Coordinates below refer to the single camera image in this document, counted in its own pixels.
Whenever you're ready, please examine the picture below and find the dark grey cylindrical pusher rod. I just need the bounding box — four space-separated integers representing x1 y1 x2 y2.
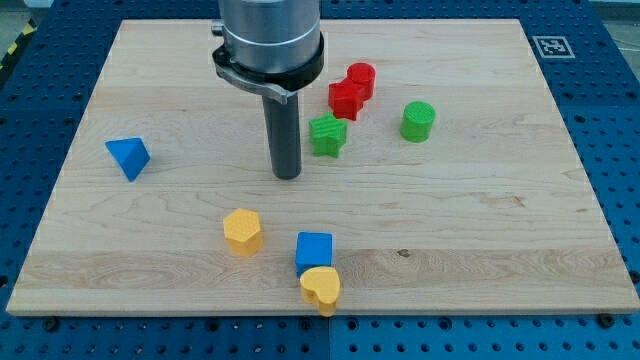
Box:
262 93 302 180

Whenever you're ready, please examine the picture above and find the green cylinder block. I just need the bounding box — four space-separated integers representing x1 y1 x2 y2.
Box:
400 101 436 143

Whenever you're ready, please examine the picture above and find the blue triangle block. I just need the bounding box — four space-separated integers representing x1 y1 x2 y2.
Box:
105 137 151 182

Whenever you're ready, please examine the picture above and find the yellow heart block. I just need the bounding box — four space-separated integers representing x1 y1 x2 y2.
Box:
299 266 341 317

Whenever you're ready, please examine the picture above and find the blue cube block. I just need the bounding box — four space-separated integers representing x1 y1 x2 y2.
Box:
295 232 333 277

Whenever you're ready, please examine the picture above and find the green star block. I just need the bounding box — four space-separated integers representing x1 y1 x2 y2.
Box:
309 112 348 158

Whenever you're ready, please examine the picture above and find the red star block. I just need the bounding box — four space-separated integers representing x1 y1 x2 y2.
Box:
328 78 365 121

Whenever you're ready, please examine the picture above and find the yellow hexagon block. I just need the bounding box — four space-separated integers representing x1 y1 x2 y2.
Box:
223 208 264 258

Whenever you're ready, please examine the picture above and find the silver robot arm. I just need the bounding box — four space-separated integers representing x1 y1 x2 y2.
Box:
211 0 324 180

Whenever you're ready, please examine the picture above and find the red cylinder block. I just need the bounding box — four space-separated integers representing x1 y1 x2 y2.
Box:
347 62 376 101

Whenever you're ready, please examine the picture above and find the white fiducial marker tag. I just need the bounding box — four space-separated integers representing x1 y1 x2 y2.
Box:
532 35 575 59

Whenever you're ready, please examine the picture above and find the wooden board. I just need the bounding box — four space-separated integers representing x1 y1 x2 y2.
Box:
7 19 639 316

